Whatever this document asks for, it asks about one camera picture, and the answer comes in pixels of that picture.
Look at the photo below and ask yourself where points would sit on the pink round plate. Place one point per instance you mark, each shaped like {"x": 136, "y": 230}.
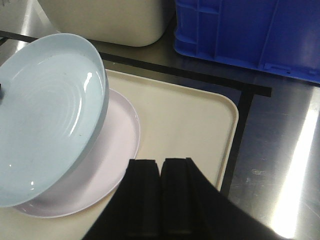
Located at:
{"x": 100, "y": 172}

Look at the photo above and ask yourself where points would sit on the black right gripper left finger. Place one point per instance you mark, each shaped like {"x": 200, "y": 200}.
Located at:
{"x": 133, "y": 212}

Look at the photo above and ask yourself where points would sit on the light blue round plate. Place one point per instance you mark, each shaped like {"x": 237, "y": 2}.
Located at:
{"x": 54, "y": 96}

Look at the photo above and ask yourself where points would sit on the cream plastic basket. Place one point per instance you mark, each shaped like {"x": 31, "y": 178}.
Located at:
{"x": 134, "y": 23}

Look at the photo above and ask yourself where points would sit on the blue crate lower right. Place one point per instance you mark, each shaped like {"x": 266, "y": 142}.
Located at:
{"x": 280, "y": 37}

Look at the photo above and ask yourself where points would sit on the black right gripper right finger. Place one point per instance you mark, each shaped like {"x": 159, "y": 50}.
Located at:
{"x": 193, "y": 209}

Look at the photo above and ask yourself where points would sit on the cream plastic tray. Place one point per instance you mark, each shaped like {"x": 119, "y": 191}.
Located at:
{"x": 175, "y": 122}

